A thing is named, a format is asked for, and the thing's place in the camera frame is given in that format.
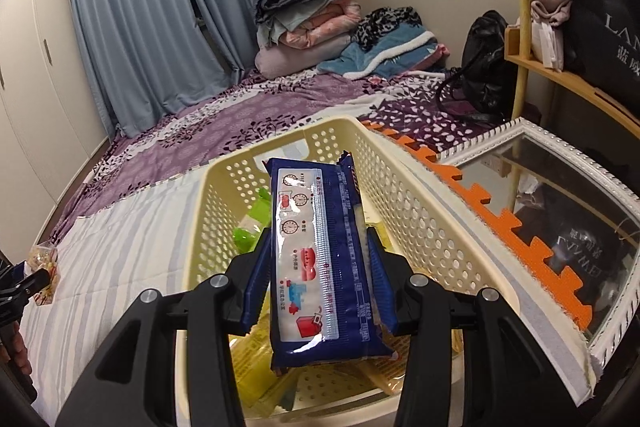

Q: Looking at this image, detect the black handbag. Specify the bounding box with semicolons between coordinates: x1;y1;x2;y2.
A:
436;10;518;128

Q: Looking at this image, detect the blue biscuit packet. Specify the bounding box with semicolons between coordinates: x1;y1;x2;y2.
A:
265;150;403;378

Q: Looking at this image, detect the clear cookie bag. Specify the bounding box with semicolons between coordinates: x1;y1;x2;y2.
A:
27;243;62;305

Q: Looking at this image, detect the orange foam puzzle mat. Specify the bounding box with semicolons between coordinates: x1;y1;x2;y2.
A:
360;119;593;333

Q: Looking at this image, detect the cream perforated plastic basket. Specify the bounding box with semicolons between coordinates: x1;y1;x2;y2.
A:
174;116;501;420

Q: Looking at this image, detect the black shopping bag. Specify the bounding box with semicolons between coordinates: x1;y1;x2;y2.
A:
565;0;640;90

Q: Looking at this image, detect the red and tan snack packet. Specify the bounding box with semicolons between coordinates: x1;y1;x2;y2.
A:
360;357;416;395

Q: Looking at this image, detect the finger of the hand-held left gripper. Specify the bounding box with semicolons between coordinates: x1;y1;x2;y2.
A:
0;268;52;308

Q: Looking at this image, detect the yellow snack packet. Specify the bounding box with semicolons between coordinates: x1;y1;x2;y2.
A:
227;322;301;413

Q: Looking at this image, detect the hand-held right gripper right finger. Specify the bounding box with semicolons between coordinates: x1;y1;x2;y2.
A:
366;228;561;427

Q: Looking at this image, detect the pink floral folded quilt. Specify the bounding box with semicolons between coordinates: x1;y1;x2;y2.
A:
280;0;362;48

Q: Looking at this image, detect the small bright green snack packet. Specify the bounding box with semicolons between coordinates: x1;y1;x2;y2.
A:
231;226;268;254

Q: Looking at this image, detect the person's left hand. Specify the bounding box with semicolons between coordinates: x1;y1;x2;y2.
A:
2;324;33;377

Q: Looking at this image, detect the wooden curved shelf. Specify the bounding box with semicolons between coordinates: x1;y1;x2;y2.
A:
482;0;640;130

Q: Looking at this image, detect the pink garment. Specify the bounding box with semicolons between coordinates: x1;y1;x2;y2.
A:
407;44;451;72

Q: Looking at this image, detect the large lime green snack pack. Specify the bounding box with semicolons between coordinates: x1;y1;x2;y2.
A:
247;188;275;230

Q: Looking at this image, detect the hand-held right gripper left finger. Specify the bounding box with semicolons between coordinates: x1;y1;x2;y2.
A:
55;229;273;427

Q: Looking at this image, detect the white framed mirror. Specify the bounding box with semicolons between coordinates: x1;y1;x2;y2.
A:
435;118;640;370

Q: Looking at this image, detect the white blue striped bed sheet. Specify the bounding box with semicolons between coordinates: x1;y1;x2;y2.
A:
20;179;598;408

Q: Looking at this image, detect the leopard print cloth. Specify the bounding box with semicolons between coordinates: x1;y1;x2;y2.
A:
352;7;423;52

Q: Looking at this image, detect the pink folded towel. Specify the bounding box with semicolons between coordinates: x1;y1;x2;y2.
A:
530;0;573;28

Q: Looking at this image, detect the white folded cloth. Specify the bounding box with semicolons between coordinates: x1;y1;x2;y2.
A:
530;19;566;70

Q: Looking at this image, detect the blue fleece garment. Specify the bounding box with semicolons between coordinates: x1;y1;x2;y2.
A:
316;24;441;80

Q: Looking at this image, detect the white wardrobe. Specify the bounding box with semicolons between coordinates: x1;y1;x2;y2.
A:
0;0;111;253

